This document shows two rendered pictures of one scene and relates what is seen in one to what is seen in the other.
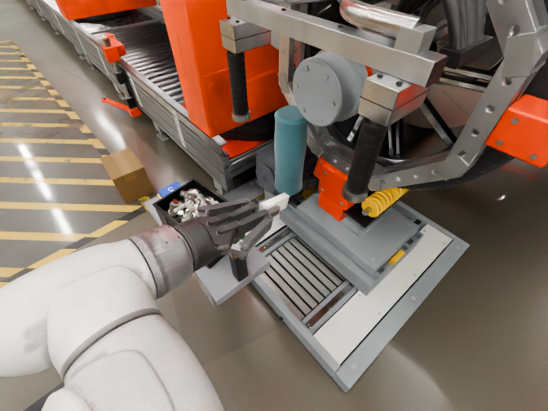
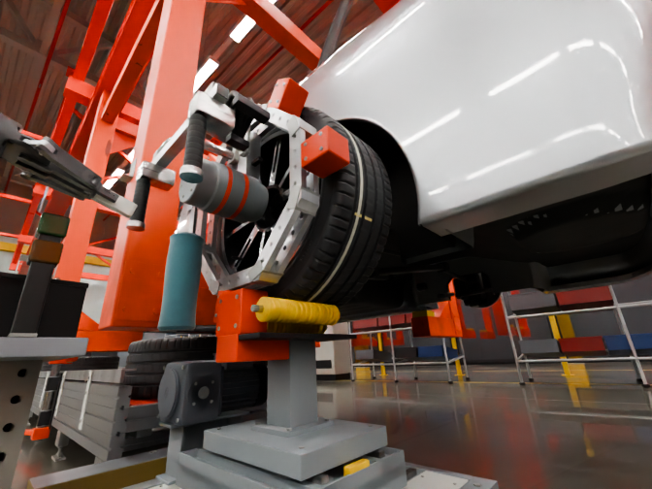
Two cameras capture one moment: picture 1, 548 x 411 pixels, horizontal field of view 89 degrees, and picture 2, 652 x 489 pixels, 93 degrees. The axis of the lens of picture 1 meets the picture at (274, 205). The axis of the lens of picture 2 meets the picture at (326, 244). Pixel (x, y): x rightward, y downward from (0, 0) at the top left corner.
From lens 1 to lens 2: 0.81 m
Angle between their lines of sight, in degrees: 68
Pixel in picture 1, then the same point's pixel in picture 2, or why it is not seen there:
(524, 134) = (311, 145)
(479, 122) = (294, 160)
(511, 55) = (290, 127)
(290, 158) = (177, 270)
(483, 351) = not seen: outside the picture
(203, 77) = (127, 260)
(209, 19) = (148, 226)
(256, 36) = (161, 175)
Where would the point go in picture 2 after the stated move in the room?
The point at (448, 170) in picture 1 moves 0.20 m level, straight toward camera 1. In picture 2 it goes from (292, 199) to (221, 156)
